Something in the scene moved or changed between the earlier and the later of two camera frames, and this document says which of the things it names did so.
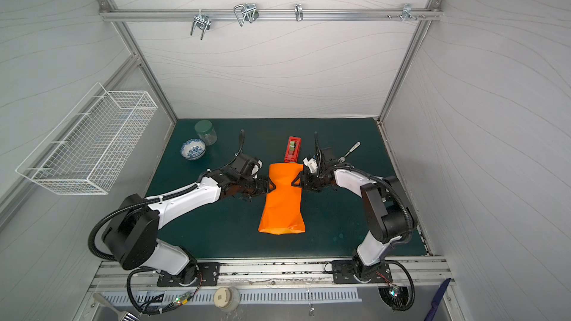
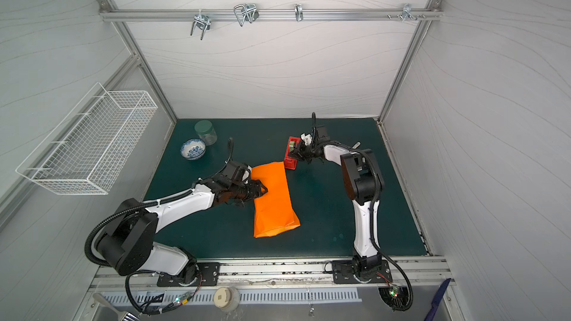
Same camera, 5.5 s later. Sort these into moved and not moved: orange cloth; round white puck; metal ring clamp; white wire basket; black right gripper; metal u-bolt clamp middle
Moved: black right gripper; orange cloth
Not moved: metal u-bolt clamp middle; round white puck; metal ring clamp; white wire basket
